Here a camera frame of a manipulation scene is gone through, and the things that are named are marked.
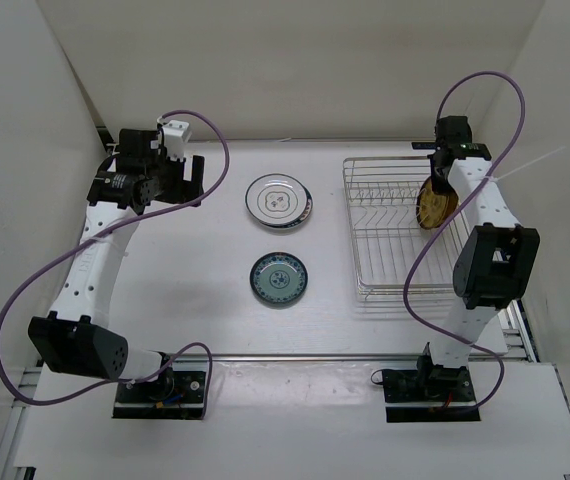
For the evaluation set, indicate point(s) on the light blue patterned plate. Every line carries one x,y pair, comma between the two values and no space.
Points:
278,279

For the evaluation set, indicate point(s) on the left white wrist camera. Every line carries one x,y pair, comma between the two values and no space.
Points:
173,135

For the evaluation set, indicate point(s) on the yellow patterned plate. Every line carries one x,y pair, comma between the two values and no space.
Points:
451,205
430,207

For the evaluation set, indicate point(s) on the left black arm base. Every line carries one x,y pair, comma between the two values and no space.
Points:
179,393

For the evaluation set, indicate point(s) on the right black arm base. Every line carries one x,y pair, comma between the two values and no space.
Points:
410,398

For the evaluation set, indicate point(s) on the aluminium table rail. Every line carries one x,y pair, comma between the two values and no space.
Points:
266,358

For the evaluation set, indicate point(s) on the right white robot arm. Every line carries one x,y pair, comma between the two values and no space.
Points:
495,264

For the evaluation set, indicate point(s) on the dark blue rim plate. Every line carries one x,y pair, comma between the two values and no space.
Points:
283,202

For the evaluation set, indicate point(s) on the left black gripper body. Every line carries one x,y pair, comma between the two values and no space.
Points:
169,182

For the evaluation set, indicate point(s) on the metal wire dish rack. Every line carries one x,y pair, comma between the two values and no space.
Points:
381,195

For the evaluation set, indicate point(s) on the white plate teal line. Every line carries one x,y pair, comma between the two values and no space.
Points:
256,187

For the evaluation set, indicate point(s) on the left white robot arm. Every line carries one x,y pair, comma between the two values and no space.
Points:
74,338

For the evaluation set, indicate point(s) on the dark blue label sticker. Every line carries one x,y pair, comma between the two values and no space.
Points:
419,145

